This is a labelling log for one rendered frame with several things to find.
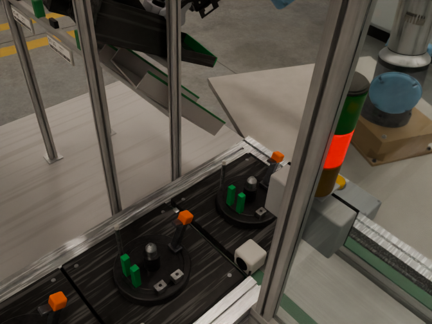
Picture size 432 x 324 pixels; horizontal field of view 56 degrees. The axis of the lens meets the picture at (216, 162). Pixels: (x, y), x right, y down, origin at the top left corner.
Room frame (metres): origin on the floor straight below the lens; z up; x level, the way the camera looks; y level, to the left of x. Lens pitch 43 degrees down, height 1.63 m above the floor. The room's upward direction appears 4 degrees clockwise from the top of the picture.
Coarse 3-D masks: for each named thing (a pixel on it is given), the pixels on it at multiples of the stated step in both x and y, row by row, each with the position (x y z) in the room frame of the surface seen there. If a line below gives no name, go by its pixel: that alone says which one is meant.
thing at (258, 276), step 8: (192, 224) 0.55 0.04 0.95; (200, 232) 0.53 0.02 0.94; (208, 240) 0.51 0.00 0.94; (216, 248) 0.49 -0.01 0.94; (224, 256) 0.48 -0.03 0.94; (232, 264) 0.46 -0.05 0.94; (264, 264) 0.48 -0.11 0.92; (256, 272) 0.44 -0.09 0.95; (256, 280) 0.42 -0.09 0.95; (256, 312) 0.35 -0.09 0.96; (248, 320) 0.36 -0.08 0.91; (256, 320) 0.35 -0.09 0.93; (264, 320) 0.34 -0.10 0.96; (272, 320) 0.34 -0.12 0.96
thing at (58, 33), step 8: (8, 0) 0.79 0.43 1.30; (16, 0) 0.77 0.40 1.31; (24, 8) 0.74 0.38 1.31; (32, 8) 0.73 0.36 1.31; (32, 16) 0.72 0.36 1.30; (40, 24) 0.70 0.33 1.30; (48, 24) 0.67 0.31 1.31; (56, 32) 0.65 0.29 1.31; (64, 32) 0.65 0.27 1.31; (64, 40) 0.63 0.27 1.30; (72, 40) 0.62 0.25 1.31; (72, 48) 0.62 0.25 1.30; (152, 56) 0.75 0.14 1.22; (160, 56) 0.74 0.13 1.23
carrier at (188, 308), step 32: (128, 224) 0.52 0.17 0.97; (160, 224) 0.52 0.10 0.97; (96, 256) 0.44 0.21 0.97; (128, 256) 0.39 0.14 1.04; (160, 256) 0.42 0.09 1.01; (192, 256) 0.45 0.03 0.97; (96, 288) 0.37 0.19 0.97; (128, 288) 0.36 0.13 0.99; (160, 288) 0.36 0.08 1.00; (192, 288) 0.39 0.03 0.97; (224, 288) 0.39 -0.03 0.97; (128, 320) 0.32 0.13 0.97; (160, 320) 0.32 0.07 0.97; (192, 320) 0.33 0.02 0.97
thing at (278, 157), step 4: (276, 152) 0.66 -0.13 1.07; (280, 152) 0.66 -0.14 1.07; (272, 156) 0.65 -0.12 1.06; (276, 156) 0.65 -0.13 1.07; (280, 156) 0.64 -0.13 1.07; (268, 160) 0.64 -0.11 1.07; (272, 160) 0.64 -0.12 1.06; (276, 160) 0.64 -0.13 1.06; (280, 160) 0.64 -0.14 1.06; (272, 164) 0.63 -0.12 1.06; (276, 164) 0.64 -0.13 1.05; (268, 168) 0.64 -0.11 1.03; (272, 168) 0.64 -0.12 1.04; (268, 172) 0.64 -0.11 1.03; (272, 172) 0.64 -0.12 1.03; (268, 176) 0.64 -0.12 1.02; (264, 180) 0.64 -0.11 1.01; (268, 180) 0.63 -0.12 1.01
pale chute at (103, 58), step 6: (96, 42) 0.92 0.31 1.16; (102, 48) 0.80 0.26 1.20; (108, 48) 0.81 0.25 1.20; (114, 48) 0.81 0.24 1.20; (102, 54) 0.80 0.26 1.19; (108, 54) 0.81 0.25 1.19; (102, 60) 0.80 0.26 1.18; (108, 60) 0.81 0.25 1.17; (108, 66) 0.80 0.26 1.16; (114, 66) 0.81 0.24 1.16; (120, 72) 0.82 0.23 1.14
